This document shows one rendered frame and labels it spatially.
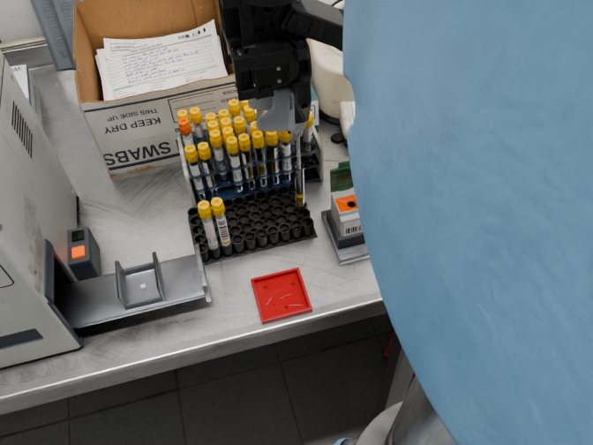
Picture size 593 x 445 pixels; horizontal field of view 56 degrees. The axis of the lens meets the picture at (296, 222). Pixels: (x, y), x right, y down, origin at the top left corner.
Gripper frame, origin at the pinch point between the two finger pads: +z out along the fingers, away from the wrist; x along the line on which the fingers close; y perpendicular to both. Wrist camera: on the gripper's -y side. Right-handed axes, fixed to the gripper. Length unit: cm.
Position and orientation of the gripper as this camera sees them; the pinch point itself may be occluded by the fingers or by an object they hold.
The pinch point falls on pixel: (296, 126)
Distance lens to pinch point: 70.0
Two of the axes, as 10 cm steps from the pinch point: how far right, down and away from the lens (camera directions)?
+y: -9.6, 2.4, -1.5
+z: 0.3, 6.1, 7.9
